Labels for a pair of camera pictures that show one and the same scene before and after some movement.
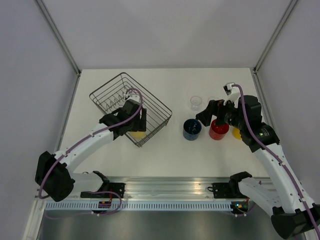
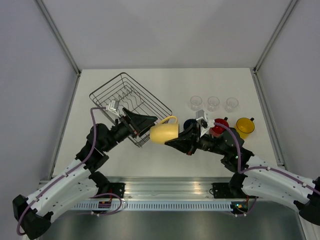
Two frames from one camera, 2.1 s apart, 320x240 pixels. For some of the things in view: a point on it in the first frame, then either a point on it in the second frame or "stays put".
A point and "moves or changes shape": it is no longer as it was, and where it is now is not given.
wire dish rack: [112, 95] stays put
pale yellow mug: [138, 134] moves or changes shape
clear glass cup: [195, 101] stays put
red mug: [217, 132] stays put
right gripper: [205, 116] to [188, 140]
